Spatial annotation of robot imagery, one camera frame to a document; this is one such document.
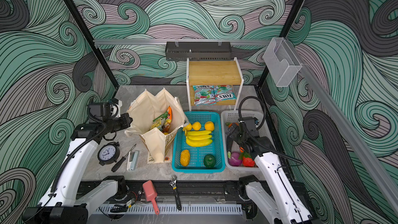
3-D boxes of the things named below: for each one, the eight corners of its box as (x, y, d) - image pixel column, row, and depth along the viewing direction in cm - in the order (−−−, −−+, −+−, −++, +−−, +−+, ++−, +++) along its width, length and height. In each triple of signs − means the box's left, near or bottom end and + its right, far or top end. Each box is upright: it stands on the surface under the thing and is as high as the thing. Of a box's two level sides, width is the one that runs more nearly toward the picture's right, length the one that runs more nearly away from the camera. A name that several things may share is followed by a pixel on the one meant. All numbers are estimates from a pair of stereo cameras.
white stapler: (126, 170, 82) (124, 168, 80) (131, 152, 88) (129, 150, 86) (135, 170, 82) (133, 168, 80) (139, 152, 88) (138, 150, 86)
